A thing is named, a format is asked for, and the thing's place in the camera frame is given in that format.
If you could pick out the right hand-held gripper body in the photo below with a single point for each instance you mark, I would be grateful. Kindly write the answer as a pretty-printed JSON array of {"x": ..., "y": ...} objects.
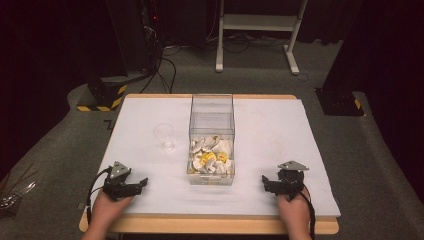
[{"x": 290, "y": 180}]

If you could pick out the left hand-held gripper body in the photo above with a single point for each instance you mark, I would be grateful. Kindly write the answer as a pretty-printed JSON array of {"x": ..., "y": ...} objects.
[{"x": 117, "y": 180}]

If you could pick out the person's left hand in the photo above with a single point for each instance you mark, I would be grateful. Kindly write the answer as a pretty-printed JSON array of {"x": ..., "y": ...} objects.
[{"x": 108, "y": 208}]

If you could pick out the person's right hand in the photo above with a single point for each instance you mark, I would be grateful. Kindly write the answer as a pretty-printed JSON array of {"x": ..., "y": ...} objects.
[{"x": 294, "y": 211}]

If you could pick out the white table mat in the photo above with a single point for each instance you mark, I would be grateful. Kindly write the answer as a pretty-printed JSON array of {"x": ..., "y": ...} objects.
[{"x": 266, "y": 140}]

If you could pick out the clear plastic cup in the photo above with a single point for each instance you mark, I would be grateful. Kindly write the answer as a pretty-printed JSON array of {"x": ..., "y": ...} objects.
[{"x": 164, "y": 135}]

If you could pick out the pile of white small pods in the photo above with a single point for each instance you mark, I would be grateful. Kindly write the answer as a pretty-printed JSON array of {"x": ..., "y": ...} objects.
[{"x": 211, "y": 155}]

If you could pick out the wooden table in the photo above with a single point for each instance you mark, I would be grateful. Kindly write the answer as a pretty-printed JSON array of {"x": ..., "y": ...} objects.
[{"x": 206, "y": 225}]

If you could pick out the clear plastic box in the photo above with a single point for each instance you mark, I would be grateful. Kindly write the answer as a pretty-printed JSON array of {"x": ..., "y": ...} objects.
[{"x": 211, "y": 113}]

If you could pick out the black yellow striped stand base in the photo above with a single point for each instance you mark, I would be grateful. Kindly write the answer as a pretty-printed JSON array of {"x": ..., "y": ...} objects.
[{"x": 105, "y": 91}]

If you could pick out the clear container with sticks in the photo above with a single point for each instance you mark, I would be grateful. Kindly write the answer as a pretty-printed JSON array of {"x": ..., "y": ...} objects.
[{"x": 15, "y": 196}]

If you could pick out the black equipment rack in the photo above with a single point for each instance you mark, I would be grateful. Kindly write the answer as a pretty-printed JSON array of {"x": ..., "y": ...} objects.
[{"x": 151, "y": 30}]

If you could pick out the white metal stand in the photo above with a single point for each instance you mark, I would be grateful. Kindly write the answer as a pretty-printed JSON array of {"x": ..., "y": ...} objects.
[{"x": 256, "y": 22}]

